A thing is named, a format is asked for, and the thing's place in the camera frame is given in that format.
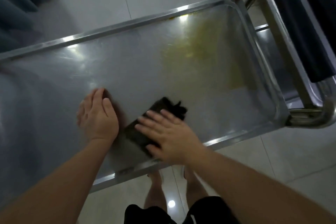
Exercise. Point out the person's left hand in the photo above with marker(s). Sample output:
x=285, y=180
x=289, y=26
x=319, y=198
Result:
x=97, y=121

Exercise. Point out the person's right hand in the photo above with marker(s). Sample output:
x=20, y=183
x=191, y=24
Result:
x=173, y=139

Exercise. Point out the person's right thumb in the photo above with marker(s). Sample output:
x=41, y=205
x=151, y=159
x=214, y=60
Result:
x=152, y=149

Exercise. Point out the person's right middle finger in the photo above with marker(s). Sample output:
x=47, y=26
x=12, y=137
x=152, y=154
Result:
x=149, y=122

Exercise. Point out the person's left thumb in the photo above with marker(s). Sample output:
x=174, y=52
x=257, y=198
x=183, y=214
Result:
x=109, y=107

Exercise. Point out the person's right little finger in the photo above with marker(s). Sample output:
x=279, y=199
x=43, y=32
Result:
x=169, y=116

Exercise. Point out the dark cleaning cloth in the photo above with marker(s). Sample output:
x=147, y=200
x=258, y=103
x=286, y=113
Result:
x=143, y=137

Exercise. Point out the person's left forearm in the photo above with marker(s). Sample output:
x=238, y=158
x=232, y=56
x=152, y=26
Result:
x=52, y=184

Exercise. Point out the person's right forearm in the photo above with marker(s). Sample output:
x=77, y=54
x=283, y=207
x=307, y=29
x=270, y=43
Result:
x=257, y=192

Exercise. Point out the person's left leg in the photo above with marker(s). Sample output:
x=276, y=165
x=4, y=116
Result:
x=155, y=192

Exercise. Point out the person's leg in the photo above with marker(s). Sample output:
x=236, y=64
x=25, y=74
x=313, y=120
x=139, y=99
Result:
x=155, y=192
x=195, y=187

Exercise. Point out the stainless steel cart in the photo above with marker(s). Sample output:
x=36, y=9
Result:
x=147, y=69

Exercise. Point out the person's right leg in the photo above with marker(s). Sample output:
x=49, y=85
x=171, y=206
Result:
x=195, y=187

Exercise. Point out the black shorts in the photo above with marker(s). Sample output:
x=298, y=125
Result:
x=204, y=212

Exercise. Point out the grey-blue curtain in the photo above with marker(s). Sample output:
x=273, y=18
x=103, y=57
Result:
x=18, y=3

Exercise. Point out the dark blue hanging towel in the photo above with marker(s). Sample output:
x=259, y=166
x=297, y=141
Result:
x=321, y=3
x=296, y=27

